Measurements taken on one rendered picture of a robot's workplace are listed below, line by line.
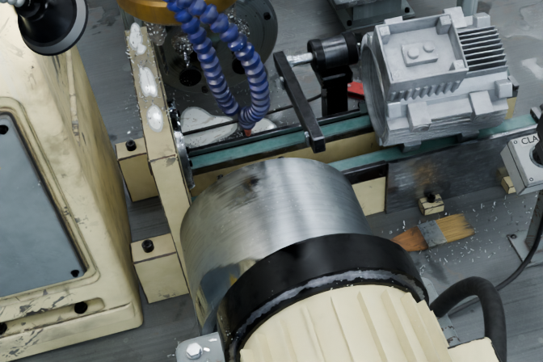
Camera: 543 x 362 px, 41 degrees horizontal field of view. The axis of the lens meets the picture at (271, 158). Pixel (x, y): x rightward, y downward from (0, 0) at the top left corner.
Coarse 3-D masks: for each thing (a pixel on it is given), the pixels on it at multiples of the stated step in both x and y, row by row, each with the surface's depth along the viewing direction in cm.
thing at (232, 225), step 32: (288, 160) 93; (224, 192) 91; (256, 192) 89; (288, 192) 89; (320, 192) 90; (352, 192) 97; (192, 224) 93; (224, 224) 88; (256, 224) 86; (288, 224) 85; (320, 224) 86; (352, 224) 89; (192, 256) 92; (224, 256) 86; (256, 256) 83; (192, 288) 91; (224, 288) 84
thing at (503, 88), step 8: (472, 16) 120; (480, 16) 118; (488, 16) 118; (480, 24) 118; (488, 24) 118; (368, 32) 119; (368, 40) 118; (360, 72) 129; (496, 80) 115; (504, 80) 115; (496, 88) 115; (504, 88) 114; (504, 96) 114; (392, 104) 113; (400, 104) 113; (392, 112) 113; (400, 112) 113; (376, 136) 126
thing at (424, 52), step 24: (384, 24) 111; (408, 24) 112; (432, 24) 114; (384, 48) 113; (408, 48) 112; (432, 48) 111; (456, 48) 112; (384, 72) 111; (408, 72) 112; (432, 72) 112; (456, 72) 109; (384, 96) 114; (408, 96) 113
